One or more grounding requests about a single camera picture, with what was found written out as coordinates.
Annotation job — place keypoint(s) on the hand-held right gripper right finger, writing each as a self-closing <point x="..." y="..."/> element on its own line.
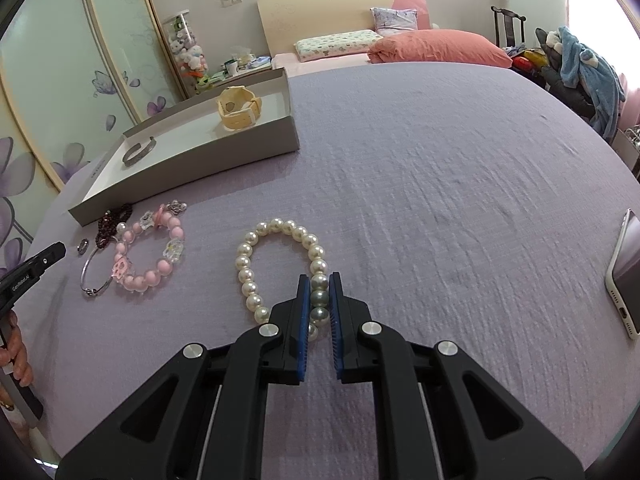
<point x="335" y="330"/>

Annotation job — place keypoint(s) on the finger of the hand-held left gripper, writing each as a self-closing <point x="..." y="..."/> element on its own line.
<point x="47" y="254"/>

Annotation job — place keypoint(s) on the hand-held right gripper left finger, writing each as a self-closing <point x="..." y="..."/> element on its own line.
<point x="303" y="320"/>

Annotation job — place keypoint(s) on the thin silver bangle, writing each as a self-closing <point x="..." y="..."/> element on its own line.
<point x="91" y="294"/>

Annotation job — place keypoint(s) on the grey cardboard tray box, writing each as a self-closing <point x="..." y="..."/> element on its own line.
<point x="225" y="160"/>

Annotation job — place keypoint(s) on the yellow wrist watch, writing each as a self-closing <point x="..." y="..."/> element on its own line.
<point x="235" y="120"/>

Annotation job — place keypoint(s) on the person's left hand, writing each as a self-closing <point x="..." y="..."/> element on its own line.
<point x="20" y="357"/>

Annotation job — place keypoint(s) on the floral sliding wardrobe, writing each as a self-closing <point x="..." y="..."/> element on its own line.
<point x="50" y="85"/>

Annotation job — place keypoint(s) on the clear cylinder of plush toys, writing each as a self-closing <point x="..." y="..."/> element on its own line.
<point x="185" y="50"/>

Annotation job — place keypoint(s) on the pink nightstand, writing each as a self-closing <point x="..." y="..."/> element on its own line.
<point x="235" y="79"/>

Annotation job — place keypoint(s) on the nightstand bottles and boxes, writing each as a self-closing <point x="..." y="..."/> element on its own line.
<point x="240" y="64"/>

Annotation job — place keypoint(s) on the white patterned pillow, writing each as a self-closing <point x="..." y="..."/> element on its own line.
<point x="335" y="45"/>

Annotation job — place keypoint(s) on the white smartphone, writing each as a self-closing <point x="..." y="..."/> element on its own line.
<point x="625" y="270"/>

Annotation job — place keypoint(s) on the salmon pink pillow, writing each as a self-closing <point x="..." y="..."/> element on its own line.
<point x="440" y="47"/>

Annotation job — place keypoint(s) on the cream bed headboard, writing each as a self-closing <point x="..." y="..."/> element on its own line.
<point x="320" y="15"/>

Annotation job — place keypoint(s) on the purple floral pillow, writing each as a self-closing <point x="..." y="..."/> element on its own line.
<point x="395" y="20"/>

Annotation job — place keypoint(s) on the red and yellow toys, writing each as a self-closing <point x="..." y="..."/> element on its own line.
<point x="525" y="60"/>

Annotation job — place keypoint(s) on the pink upright pillow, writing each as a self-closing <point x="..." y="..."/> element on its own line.
<point x="412" y="0"/>

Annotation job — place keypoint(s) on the dark wooden chair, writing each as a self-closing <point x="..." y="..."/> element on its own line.
<point x="500" y="25"/>

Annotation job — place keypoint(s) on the blue plush robe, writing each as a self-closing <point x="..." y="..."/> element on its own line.
<point x="580" y="65"/>

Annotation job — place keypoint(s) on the white plush toy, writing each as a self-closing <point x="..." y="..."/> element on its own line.
<point x="552" y="37"/>

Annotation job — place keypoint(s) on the white wall socket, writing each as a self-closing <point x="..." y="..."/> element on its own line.
<point x="231" y="0"/>

